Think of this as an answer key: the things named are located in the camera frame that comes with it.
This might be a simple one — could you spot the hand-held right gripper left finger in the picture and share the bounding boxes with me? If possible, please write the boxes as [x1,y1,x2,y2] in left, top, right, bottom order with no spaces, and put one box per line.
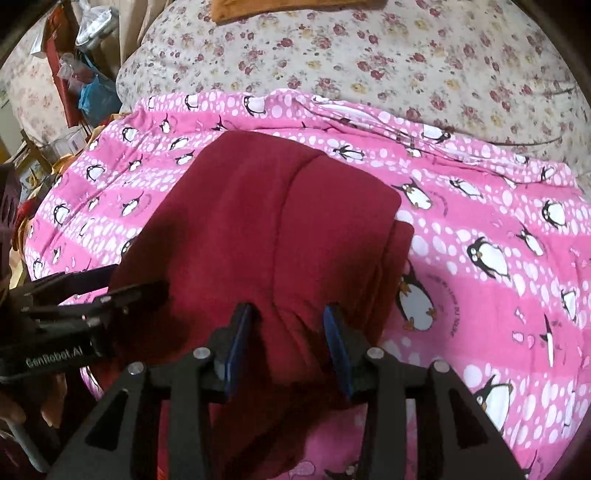
[46,302,254,480]

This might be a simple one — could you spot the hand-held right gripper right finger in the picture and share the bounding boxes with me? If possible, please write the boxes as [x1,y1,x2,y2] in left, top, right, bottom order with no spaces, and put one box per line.
[322,303,527,480]

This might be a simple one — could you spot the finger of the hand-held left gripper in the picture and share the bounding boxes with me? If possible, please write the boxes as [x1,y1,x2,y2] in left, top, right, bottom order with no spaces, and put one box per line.
[13,263,123,303]
[21,280,170,326]

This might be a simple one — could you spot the dark red garment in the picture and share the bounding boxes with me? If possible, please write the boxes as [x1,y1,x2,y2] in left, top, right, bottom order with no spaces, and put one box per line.
[108,131,415,480]

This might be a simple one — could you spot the person's left hand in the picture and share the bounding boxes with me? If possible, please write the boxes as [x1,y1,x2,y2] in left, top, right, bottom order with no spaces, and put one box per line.
[0,369,64,430]

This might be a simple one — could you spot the grey metal tube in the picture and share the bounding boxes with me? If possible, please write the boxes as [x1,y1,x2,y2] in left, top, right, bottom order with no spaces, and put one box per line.
[8,419,51,474]

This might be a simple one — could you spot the dark ribbed plastic basket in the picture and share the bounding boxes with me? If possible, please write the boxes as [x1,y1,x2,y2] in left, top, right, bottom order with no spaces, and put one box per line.
[0,165,25,234]

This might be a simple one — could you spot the clear plastic box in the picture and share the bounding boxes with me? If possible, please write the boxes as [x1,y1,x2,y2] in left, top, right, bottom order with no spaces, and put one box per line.
[41,128,89,162]

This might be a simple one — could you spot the pink penguin print blanket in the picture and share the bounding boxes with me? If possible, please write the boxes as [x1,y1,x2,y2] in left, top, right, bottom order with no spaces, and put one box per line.
[23,89,591,480]

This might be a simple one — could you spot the red shelf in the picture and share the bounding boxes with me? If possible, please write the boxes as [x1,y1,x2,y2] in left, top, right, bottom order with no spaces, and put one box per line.
[45,4,89,129]

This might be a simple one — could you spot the silver plastic bag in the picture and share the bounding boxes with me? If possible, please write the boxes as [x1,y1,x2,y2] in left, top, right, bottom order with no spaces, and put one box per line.
[75,0,122,49]

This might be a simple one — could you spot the floral quilt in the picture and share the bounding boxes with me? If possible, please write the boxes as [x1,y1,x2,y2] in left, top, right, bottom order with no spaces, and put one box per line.
[115,0,591,185]

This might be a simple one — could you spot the orange cloth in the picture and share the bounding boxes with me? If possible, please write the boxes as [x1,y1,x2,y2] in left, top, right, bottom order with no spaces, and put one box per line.
[210,0,389,26]

